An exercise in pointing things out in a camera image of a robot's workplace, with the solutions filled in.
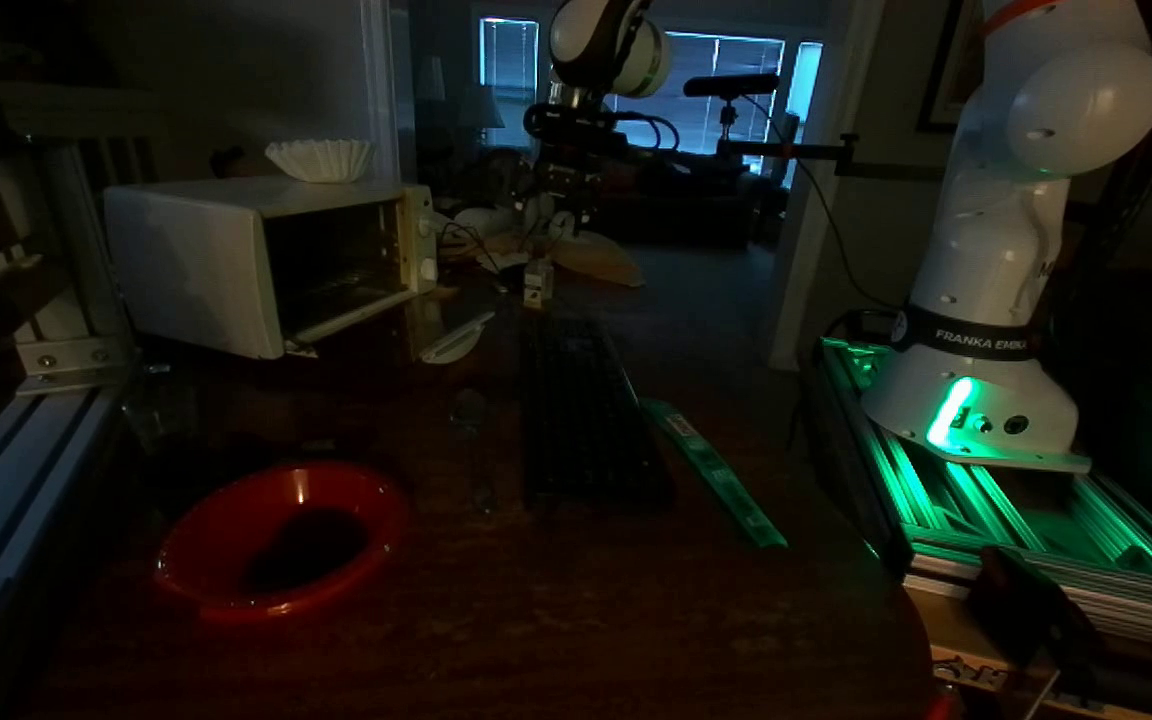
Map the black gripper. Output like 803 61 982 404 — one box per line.
527 144 608 269

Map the tan oval object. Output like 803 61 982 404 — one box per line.
557 226 647 293

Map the red bowl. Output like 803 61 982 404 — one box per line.
149 460 413 630

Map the white plastic spoon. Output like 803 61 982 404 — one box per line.
415 309 498 370

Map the blue lit window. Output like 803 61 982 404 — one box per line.
657 28 827 159

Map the white paper coffee filter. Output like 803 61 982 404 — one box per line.
261 131 375 189

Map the long green package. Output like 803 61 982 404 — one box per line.
638 393 790 557

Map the long black boom rod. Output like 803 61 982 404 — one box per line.
717 131 968 189

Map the white toaster oven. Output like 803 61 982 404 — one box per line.
100 170 441 362

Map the black clamp block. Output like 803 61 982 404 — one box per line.
964 544 1105 670

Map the short black camera bar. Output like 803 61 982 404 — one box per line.
679 68 787 100

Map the dark wall picture frame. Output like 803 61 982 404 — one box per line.
916 0 997 136

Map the aluminium robot base mount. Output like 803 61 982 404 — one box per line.
803 331 1152 648

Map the aluminium frame rail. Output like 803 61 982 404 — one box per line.
0 131 143 637

